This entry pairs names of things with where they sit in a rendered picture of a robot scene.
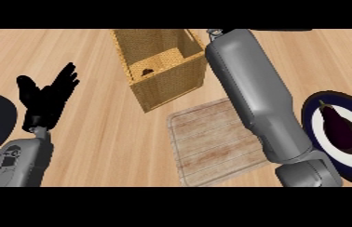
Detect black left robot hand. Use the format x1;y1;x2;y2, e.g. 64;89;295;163
15;61;82;132

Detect tan wicker basket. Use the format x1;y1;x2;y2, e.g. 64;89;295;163
108;29;209;114

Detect pale wooden cutting board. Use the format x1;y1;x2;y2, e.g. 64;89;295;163
166;97;278;188

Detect dark rounded object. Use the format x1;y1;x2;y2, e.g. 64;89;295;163
0;95;19;145

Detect white plate with blue rim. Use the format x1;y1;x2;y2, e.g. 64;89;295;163
300;90;352;183

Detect dark purple eggplant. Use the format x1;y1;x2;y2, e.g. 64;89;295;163
318;100;352;155

